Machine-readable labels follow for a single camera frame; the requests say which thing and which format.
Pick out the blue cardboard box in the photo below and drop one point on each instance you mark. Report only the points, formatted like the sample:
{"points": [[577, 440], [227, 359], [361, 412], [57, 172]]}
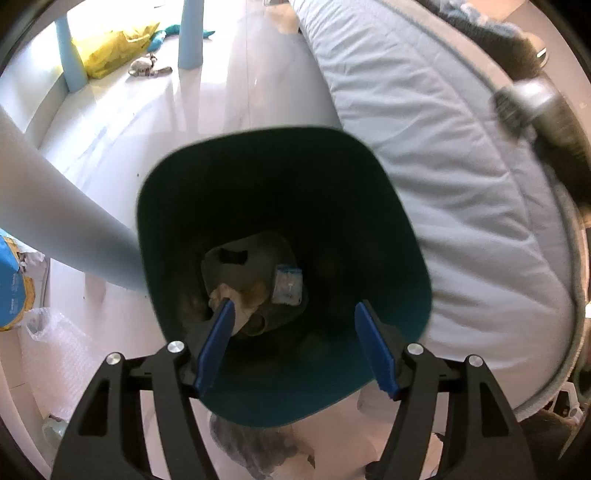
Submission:
{"points": [[14, 281]]}

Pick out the grey fluffy blanket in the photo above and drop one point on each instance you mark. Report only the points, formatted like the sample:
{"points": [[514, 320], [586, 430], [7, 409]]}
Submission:
{"points": [[563, 138]]}

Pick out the brown paper bag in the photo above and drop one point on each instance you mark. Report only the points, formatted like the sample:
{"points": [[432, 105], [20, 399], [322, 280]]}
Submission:
{"points": [[258, 263]]}

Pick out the blue toy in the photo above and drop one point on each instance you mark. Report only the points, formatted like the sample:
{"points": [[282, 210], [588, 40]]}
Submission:
{"points": [[171, 34]]}

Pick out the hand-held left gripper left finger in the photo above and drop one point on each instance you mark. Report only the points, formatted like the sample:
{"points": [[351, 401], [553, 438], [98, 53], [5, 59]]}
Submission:
{"points": [[217, 341]]}

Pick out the dark trash bin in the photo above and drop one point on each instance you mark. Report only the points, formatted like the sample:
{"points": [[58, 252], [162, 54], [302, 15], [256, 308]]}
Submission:
{"points": [[286, 184]]}

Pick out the grey cloth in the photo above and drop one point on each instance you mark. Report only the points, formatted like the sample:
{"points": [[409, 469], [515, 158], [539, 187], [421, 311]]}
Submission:
{"points": [[249, 443]]}

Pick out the blue white tissue pack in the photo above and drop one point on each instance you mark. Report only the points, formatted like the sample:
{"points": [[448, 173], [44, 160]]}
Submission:
{"points": [[287, 284]]}

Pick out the light blue table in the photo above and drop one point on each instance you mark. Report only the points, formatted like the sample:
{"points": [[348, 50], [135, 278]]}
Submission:
{"points": [[69, 217]]}

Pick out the beige paper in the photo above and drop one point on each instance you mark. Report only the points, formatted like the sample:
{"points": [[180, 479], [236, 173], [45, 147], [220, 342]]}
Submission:
{"points": [[249, 300]]}

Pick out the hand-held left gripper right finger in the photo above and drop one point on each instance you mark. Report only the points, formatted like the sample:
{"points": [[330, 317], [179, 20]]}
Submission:
{"points": [[376, 350]]}

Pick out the yellow plastic bag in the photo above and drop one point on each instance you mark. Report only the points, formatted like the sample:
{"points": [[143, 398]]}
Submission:
{"points": [[111, 50]]}

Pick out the bed with light sheet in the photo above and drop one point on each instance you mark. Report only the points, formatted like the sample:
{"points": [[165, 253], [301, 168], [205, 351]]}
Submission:
{"points": [[438, 184]]}

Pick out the clear bubble wrap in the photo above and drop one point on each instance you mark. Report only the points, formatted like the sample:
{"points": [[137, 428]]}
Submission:
{"points": [[60, 360]]}

